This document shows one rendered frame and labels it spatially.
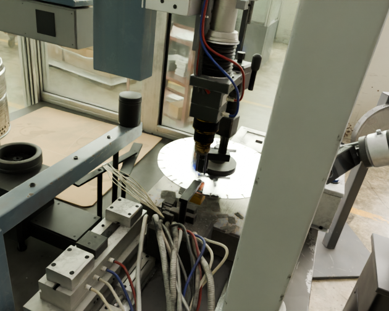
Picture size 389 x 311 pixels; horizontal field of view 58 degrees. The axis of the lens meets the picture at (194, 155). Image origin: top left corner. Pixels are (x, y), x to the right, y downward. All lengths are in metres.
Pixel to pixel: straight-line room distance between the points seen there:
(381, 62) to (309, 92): 3.77
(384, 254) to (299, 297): 0.36
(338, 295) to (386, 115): 0.96
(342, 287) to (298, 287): 1.22
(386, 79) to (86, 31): 3.46
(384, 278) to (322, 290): 1.01
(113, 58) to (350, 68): 0.58
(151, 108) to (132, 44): 0.86
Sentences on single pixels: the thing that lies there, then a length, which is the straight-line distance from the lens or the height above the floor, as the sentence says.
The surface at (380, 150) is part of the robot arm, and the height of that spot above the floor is 1.14.
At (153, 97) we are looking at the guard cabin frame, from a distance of 1.52.
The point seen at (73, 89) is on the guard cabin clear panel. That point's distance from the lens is 1.78.
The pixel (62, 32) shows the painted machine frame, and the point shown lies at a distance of 0.87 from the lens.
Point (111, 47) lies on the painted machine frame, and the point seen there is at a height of 1.27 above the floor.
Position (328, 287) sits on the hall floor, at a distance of 2.16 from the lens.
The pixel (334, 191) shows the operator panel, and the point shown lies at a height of 0.90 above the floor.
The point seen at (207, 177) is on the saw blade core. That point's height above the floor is 0.95.
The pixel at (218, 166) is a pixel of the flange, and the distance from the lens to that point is 0.96.
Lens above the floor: 1.43
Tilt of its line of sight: 28 degrees down
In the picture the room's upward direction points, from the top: 9 degrees clockwise
